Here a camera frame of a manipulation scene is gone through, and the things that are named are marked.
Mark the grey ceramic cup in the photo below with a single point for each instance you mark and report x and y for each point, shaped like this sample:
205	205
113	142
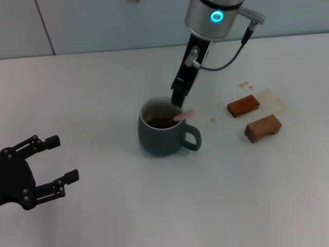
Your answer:
162	141

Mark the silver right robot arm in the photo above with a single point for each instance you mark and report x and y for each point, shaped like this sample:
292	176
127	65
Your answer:
200	18

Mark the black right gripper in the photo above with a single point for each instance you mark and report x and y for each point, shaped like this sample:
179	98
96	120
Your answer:
189	73

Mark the dark brown coffee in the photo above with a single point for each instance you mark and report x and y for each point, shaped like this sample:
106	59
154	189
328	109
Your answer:
159	123

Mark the light brown wooden block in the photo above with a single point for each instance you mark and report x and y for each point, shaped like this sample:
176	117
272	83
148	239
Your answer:
259	127

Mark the dark reddish wooden block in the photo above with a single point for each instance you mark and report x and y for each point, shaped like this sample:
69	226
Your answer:
241	106

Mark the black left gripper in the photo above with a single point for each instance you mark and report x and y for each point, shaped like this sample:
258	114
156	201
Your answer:
15	177

